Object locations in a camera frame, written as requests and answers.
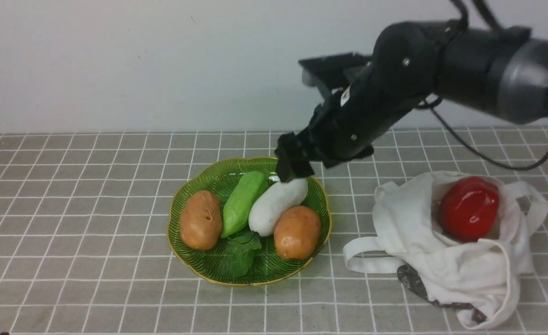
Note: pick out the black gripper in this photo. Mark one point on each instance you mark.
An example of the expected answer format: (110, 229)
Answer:
(344, 127)

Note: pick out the orange-brown potato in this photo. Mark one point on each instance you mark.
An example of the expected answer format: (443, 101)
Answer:
(296, 233)

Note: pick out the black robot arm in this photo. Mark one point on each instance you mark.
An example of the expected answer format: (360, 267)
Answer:
(416, 65)

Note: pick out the white cloth bag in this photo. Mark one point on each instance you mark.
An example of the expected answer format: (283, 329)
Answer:
(481, 280)

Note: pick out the white radish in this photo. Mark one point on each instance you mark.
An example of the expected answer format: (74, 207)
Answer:
(270, 206)

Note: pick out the green glass plate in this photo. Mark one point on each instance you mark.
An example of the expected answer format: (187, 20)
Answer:
(215, 265)

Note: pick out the green leafy vegetable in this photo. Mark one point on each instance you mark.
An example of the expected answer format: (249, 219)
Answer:
(243, 248)

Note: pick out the brown potato on left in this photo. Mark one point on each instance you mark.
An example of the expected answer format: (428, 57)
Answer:
(201, 221)

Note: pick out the red bell pepper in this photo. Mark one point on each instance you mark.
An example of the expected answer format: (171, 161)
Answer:
(469, 209)

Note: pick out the grey checked tablecloth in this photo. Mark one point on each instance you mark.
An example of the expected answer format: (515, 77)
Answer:
(83, 250)

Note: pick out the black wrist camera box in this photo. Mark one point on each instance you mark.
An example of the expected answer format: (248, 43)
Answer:
(333, 72)

